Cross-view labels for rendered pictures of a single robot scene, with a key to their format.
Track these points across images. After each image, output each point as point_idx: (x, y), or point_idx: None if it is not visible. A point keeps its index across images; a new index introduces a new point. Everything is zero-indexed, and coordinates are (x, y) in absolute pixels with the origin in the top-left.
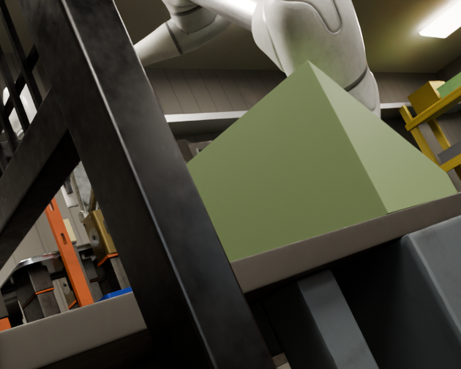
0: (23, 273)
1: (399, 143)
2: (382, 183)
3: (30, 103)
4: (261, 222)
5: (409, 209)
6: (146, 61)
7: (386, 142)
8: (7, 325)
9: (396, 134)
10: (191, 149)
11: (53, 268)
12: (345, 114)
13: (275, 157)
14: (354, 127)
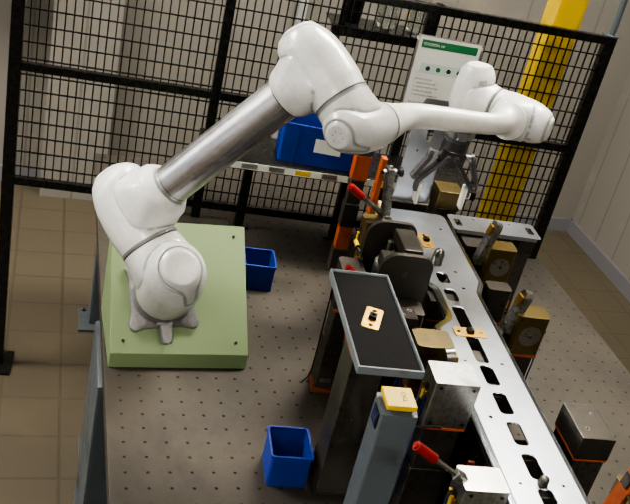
0: (415, 216)
1: (109, 303)
2: (103, 298)
3: (451, 93)
4: None
5: (101, 321)
6: None
7: (108, 293)
8: (338, 230)
9: (110, 299)
10: (365, 235)
11: (430, 231)
12: (108, 258)
13: None
14: (107, 267)
